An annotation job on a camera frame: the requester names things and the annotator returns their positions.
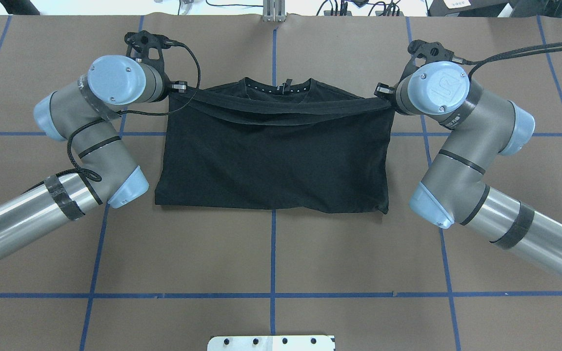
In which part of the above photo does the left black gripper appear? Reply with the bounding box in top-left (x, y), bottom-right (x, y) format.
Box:
top-left (160, 73), bottom-right (187, 101)

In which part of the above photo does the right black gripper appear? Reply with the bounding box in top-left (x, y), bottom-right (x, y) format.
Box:
top-left (373, 83), bottom-right (401, 110)

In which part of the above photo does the black graphic t-shirt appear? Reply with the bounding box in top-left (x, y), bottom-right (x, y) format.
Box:
top-left (155, 78), bottom-right (395, 214)

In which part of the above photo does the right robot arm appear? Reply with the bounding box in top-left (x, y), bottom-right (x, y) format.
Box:
top-left (374, 61), bottom-right (562, 277)

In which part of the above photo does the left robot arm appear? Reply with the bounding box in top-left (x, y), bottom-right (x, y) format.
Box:
top-left (0, 55), bottom-right (187, 260)

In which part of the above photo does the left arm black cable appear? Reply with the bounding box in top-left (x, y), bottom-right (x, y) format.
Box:
top-left (66, 41), bottom-right (201, 183)

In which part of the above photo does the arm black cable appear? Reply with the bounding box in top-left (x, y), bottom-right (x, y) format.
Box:
top-left (454, 41), bottom-right (562, 78)
top-left (66, 41), bottom-right (201, 183)

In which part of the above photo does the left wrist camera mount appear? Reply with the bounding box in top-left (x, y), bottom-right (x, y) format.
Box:
top-left (123, 30), bottom-right (180, 68)

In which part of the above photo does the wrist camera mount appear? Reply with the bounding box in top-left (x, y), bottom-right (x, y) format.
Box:
top-left (123, 30), bottom-right (180, 68)
top-left (403, 39), bottom-right (455, 77)

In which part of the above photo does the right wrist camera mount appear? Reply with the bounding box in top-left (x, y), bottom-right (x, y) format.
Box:
top-left (403, 39), bottom-right (455, 77)

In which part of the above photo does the aluminium profile post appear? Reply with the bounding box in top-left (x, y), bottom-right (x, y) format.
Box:
top-left (262, 0), bottom-right (287, 23)

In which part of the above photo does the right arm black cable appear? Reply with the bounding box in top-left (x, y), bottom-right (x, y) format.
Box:
top-left (454, 41), bottom-right (562, 78)

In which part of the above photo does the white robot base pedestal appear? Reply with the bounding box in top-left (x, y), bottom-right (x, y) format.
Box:
top-left (207, 335), bottom-right (336, 351)

